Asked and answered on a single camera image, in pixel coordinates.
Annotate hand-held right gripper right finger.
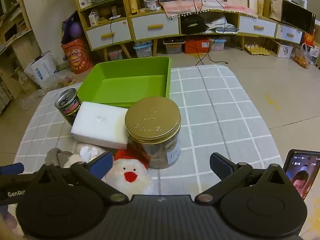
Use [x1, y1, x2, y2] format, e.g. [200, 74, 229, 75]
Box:
[195, 152, 293, 204]

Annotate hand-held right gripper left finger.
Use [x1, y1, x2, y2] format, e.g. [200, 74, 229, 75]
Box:
[37, 152, 128, 204]

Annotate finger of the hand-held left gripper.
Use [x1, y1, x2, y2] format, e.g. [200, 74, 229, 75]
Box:
[0, 162, 25, 175]

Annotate santa plush toy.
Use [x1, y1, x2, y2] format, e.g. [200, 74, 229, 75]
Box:
[104, 149, 154, 196]

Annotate grey plush toy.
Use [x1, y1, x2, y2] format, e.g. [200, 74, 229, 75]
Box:
[45, 148, 84, 168]

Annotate green plastic bin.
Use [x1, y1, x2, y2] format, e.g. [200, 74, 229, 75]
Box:
[76, 56, 172, 106]

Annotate white foam block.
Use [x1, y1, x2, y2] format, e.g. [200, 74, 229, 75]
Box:
[71, 101, 129, 150]

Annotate black drink can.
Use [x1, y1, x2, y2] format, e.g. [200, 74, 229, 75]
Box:
[54, 88, 83, 126]

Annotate clear jar gold lid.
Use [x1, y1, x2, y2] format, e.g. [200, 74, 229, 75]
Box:
[124, 97, 182, 170]

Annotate black smartphone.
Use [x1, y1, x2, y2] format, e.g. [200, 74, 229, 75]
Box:
[283, 149, 320, 202]

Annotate clear plastic wrap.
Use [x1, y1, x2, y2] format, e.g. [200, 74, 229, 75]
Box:
[17, 70, 75, 110]

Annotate white plastic bag blue print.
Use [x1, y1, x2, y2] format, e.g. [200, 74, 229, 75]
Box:
[24, 51, 57, 88]

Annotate red snack bag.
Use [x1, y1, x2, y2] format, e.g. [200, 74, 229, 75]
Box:
[61, 38, 91, 75]

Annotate small clear storage box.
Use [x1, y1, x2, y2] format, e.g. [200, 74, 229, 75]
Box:
[107, 46, 123, 61]

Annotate light wooden shelf rack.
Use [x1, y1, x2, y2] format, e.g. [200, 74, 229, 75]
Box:
[0, 0, 43, 100]

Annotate clear storage box pink contents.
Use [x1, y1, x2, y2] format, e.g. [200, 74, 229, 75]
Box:
[209, 38, 227, 52]

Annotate yellow egg tray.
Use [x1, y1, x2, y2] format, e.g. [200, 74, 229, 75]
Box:
[244, 42, 272, 56]

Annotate orange box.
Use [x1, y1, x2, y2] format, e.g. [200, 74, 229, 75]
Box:
[184, 38, 210, 54]

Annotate clear storage box blue lid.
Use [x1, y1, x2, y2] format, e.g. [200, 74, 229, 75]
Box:
[133, 42, 153, 58]

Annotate clear storage box dark contents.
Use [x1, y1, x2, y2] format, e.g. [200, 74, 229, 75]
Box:
[164, 37, 185, 54]

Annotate wooden crate with drawing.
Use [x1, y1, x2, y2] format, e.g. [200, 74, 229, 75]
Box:
[271, 39, 294, 58]

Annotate plastic bag of oranges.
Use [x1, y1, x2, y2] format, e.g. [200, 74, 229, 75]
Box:
[294, 43, 313, 69]

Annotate purple ball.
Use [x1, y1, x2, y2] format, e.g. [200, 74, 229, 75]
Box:
[71, 21, 83, 38]

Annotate pile of papers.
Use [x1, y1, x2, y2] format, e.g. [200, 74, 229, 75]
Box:
[206, 17, 239, 34]

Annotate black bag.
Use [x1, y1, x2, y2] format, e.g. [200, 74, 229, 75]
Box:
[180, 15, 208, 35]

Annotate white milk carton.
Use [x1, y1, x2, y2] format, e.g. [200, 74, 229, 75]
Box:
[89, 8, 100, 27]

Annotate wooden drawer console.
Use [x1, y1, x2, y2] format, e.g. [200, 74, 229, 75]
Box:
[127, 7, 304, 59]

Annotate wooden shelf cabinet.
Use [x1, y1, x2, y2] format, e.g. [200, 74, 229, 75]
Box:
[72, 0, 133, 53]

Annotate pink fringed cloth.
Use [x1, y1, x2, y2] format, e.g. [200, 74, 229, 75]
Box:
[160, 0, 258, 18]

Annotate beige framed board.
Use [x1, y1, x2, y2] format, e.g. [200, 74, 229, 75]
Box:
[257, 0, 283, 22]

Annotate black flat monitor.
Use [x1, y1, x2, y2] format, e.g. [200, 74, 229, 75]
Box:
[280, 0, 316, 34]

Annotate black cable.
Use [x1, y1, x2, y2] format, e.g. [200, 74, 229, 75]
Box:
[191, 0, 228, 64]

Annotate white drawer wooden handle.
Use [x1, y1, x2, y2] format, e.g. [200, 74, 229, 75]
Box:
[86, 20, 132, 50]
[131, 14, 180, 40]
[239, 15, 277, 37]
[276, 24, 303, 44]

